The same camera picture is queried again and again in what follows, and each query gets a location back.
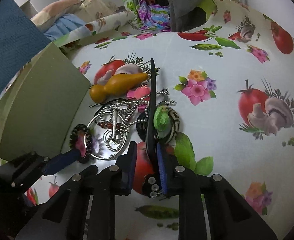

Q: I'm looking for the white cardboard jewelry tray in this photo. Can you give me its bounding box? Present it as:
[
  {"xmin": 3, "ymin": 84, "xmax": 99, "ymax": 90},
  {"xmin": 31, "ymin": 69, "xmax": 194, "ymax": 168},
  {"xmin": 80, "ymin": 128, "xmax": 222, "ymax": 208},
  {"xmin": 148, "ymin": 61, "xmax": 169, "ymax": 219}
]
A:
[{"xmin": 0, "ymin": 43, "xmax": 90, "ymax": 161}]

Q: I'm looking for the vegetable print tablecloth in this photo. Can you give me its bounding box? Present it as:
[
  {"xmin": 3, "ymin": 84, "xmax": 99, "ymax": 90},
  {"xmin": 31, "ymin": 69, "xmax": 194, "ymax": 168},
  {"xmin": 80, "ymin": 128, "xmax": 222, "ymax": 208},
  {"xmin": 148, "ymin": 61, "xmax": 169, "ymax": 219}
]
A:
[{"xmin": 0, "ymin": 0, "xmax": 294, "ymax": 239}]

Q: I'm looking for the purple floral cloth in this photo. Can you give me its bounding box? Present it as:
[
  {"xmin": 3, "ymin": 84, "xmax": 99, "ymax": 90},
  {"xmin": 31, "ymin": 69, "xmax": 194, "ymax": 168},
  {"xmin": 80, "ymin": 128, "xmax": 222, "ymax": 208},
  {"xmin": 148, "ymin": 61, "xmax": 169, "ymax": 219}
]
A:
[{"xmin": 122, "ymin": 0, "xmax": 171, "ymax": 32}]

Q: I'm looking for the black hair stick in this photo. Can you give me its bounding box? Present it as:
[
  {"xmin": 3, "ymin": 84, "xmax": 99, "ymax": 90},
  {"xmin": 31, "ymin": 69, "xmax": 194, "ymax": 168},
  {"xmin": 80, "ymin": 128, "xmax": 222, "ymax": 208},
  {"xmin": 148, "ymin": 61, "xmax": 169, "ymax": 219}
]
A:
[{"xmin": 141, "ymin": 57, "xmax": 165, "ymax": 199}]

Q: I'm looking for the light blue pleated cloth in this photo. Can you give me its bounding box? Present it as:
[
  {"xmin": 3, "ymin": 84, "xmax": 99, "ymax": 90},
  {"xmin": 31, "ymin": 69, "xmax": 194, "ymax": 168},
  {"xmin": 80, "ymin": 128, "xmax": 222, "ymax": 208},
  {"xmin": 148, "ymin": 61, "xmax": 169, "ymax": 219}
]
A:
[{"xmin": 43, "ymin": 14, "xmax": 86, "ymax": 41}]

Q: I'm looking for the black white woven bangle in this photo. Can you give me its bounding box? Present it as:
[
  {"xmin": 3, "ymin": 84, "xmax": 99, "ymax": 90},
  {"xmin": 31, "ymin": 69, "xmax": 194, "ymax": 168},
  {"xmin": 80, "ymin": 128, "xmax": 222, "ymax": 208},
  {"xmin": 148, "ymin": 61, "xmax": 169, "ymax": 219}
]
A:
[{"xmin": 136, "ymin": 107, "xmax": 180, "ymax": 144}]

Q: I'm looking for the cream pink pillow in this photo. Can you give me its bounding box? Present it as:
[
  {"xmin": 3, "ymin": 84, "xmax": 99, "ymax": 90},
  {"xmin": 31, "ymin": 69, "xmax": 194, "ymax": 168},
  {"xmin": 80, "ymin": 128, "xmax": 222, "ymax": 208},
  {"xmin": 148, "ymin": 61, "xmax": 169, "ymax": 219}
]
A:
[{"xmin": 31, "ymin": 0, "xmax": 118, "ymax": 31}]

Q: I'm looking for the orange gourd pendant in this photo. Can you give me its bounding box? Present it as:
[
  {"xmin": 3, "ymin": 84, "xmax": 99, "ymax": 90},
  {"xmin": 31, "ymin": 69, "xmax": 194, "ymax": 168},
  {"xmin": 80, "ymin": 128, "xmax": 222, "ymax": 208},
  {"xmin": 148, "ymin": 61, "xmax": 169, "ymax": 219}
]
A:
[{"xmin": 90, "ymin": 73, "xmax": 148, "ymax": 103}]

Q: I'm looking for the green woven ornament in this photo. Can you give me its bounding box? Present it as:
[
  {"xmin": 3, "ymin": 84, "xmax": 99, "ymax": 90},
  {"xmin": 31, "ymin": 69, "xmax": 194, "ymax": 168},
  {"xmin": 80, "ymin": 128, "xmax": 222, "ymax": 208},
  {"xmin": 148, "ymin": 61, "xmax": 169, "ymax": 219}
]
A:
[{"xmin": 153, "ymin": 106, "xmax": 170, "ymax": 131}]

